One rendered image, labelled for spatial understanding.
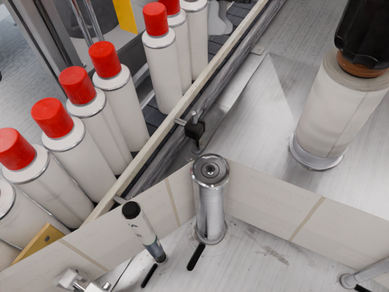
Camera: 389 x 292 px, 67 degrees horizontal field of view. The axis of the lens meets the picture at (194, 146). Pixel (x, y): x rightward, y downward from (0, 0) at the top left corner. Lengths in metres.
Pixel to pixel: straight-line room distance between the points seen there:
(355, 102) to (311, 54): 0.41
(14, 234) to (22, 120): 0.39
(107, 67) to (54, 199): 0.18
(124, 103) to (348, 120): 0.30
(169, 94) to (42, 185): 0.26
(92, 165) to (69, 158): 0.04
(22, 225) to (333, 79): 0.39
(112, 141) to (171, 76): 0.15
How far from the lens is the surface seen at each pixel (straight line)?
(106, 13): 0.69
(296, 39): 0.83
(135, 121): 0.47
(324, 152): 0.49
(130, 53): 0.68
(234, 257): 0.45
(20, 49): 0.94
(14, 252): 0.43
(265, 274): 0.45
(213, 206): 0.32
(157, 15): 0.44
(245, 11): 0.82
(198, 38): 0.56
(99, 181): 0.44
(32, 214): 0.39
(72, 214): 0.45
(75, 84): 0.36
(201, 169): 0.28
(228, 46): 0.65
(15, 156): 0.35
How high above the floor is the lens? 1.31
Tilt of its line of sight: 56 degrees down
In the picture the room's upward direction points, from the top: 5 degrees counter-clockwise
